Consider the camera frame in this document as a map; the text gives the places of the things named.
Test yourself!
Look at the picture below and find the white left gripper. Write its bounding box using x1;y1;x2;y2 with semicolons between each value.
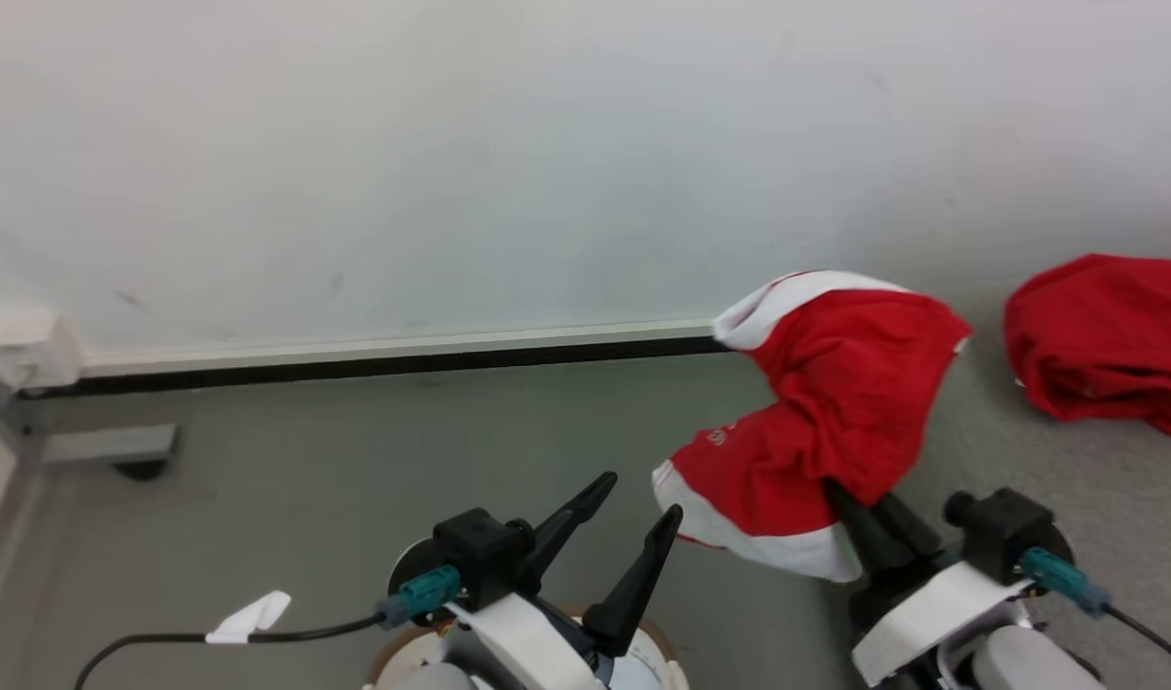
447;471;684;690

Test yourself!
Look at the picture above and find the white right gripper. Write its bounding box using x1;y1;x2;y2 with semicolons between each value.
825;479;1035;688

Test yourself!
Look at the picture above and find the red and white garment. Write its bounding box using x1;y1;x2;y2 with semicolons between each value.
652;269;976;584

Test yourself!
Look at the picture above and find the plain red garment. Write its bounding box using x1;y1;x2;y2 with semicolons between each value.
1003;253;1171;451

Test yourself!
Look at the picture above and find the grey fabric sofa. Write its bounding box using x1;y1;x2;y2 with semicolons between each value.
830;257;1171;690

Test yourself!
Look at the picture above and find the beige perforated laundry basket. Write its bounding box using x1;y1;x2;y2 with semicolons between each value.
361;604;691;690

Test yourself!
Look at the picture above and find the teal right camera connector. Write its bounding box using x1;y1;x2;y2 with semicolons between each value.
1022;546;1114;617

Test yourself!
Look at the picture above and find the teal camera connector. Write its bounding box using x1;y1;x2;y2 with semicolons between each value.
1022;546;1114;617
375;564;463;631

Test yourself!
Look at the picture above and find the teal left camera connector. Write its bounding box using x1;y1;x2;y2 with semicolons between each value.
375;564;463;631

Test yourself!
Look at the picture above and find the white wall cable trunking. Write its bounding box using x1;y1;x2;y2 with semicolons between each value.
78;319;740;380

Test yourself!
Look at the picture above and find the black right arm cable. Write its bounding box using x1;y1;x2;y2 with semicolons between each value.
1103;604;1171;683

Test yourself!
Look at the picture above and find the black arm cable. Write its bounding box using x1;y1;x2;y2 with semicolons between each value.
1103;604;1171;683
73;613;395;690

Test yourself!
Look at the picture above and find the white cable tag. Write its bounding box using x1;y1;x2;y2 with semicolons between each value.
205;590;292;645

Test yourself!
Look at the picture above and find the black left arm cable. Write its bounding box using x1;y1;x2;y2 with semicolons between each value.
73;613;395;690

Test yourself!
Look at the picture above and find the grey metal floor bracket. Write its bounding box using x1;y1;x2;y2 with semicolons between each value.
39;424;178;468

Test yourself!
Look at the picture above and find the white wall junction box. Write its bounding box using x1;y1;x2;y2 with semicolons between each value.
0;309;82;390

